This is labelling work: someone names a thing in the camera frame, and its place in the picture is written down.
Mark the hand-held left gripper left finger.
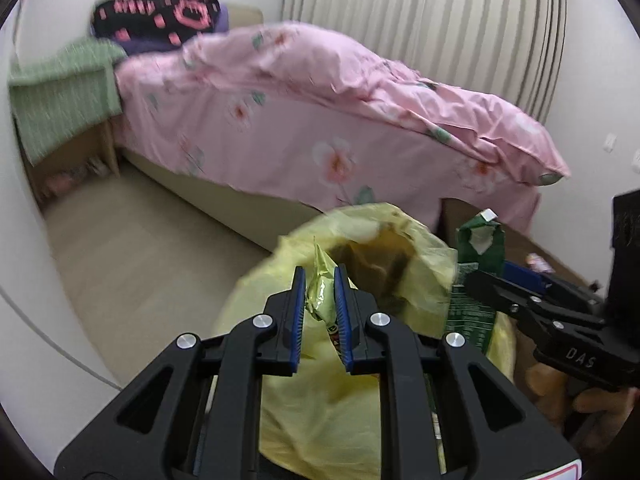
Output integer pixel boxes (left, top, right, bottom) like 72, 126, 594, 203
54, 266, 307, 480

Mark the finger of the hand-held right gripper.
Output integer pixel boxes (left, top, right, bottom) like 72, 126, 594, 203
464, 270, 553, 333
501, 261, 606, 313

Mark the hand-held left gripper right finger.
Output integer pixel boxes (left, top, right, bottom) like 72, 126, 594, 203
334, 264, 581, 480

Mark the gold foil snack wrapper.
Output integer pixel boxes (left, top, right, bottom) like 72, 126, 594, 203
306, 242, 352, 361

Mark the green snack packet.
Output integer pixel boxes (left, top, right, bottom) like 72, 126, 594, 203
444, 211, 507, 353

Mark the yellow plastic trash bag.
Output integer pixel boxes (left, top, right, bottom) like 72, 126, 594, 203
212, 202, 518, 480

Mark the person's right hand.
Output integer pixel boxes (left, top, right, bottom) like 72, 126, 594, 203
570, 387, 640, 443

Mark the pink floral bed sheet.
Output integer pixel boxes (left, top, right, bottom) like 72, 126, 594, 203
114, 52, 542, 235

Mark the pink floral duvet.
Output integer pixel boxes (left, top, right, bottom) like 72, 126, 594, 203
181, 21, 572, 187

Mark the wooden nightstand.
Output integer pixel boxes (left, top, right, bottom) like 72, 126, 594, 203
22, 112, 122, 203

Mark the striped beige curtain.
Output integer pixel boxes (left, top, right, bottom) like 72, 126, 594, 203
280, 0, 568, 123

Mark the pink soft item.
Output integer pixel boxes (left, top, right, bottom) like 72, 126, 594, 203
42, 174, 81, 197

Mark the green checked cloth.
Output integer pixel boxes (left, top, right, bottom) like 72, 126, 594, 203
7, 38, 129, 167

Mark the black pink Kitty pillow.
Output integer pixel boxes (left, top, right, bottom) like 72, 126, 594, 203
90, 0, 223, 50

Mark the beige bed frame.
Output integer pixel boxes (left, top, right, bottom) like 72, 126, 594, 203
122, 2, 328, 253

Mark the white wall cable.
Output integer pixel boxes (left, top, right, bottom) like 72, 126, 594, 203
0, 285, 122, 391

